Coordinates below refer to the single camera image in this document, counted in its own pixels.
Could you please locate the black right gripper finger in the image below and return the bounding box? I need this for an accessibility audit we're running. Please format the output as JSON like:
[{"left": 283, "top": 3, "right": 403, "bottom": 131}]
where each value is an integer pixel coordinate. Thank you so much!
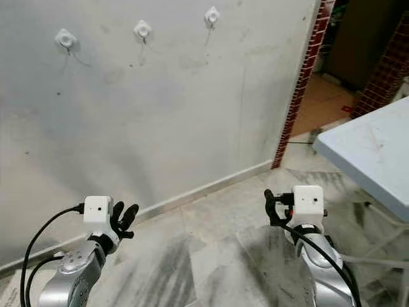
[{"left": 264, "top": 189, "right": 288, "bottom": 228}]

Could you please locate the light blue table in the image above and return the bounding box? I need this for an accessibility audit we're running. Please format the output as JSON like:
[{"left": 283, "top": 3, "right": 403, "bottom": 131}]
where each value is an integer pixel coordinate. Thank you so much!
[{"left": 313, "top": 96, "right": 409, "bottom": 266}]

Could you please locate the white and green carton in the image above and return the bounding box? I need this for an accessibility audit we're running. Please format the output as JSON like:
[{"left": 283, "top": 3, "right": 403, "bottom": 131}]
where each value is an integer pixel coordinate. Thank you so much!
[{"left": 0, "top": 281, "right": 39, "bottom": 307}]

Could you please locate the red brick pillar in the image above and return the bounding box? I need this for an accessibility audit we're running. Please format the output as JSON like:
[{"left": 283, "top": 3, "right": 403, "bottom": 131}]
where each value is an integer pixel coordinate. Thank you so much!
[{"left": 350, "top": 10, "right": 409, "bottom": 119}]

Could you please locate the dark brown cabinet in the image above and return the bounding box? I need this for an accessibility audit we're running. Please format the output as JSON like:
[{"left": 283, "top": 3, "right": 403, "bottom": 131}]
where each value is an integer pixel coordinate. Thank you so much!
[{"left": 321, "top": 0, "right": 409, "bottom": 90}]

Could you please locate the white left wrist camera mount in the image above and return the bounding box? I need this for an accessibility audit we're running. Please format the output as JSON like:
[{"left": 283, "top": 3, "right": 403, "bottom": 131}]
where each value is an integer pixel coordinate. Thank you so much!
[{"left": 83, "top": 195, "right": 119, "bottom": 240}]

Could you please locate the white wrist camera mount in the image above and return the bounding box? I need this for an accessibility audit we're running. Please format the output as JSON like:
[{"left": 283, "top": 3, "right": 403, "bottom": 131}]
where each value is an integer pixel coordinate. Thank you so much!
[
  {"left": 83, "top": 195, "right": 119, "bottom": 240},
  {"left": 292, "top": 185, "right": 325, "bottom": 231}
]

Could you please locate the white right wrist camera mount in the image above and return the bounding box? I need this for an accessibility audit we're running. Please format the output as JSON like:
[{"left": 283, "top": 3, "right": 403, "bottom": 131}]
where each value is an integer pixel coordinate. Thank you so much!
[{"left": 292, "top": 185, "right": 325, "bottom": 231}]

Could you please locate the black left wrist camera cable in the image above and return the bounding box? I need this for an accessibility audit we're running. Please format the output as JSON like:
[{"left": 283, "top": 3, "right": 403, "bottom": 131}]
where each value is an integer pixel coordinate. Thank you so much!
[{"left": 20, "top": 203, "right": 85, "bottom": 307}]

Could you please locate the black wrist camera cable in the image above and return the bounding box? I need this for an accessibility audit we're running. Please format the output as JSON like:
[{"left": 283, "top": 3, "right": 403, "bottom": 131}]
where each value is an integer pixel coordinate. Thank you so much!
[
  {"left": 284, "top": 223, "right": 357, "bottom": 306},
  {"left": 20, "top": 203, "right": 85, "bottom": 307}
]

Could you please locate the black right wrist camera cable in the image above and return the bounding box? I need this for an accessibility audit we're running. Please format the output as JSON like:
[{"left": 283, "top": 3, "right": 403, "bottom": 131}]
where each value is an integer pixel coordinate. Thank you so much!
[{"left": 284, "top": 223, "right": 357, "bottom": 306}]

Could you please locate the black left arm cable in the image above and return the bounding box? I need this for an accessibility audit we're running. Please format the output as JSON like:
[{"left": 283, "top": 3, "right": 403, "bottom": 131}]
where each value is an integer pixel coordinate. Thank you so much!
[{"left": 26, "top": 255, "right": 68, "bottom": 301}]

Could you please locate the white wall hook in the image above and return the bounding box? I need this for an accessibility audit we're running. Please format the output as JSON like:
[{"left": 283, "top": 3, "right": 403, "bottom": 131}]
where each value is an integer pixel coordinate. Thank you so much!
[
  {"left": 204, "top": 6, "right": 221, "bottom": 29},
  {"left": 133, "top": 19, "right": 153, "bottom": 43},
  {"left": 54, "top": 28, "right": 79, "bottom": 52}
]

